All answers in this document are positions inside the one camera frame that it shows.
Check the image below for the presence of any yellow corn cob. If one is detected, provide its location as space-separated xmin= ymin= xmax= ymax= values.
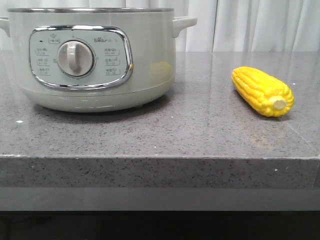
xmin=231 ymin=66 xmax=295 ymax=117

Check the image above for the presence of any white curtain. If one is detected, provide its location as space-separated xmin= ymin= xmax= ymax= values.
xmin=0 ymin=0 xmax=320 ymax=52

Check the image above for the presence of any pale green electric cooking pot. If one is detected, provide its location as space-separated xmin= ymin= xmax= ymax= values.
xmin=0 ymin=7 xmax=197 ymax=113

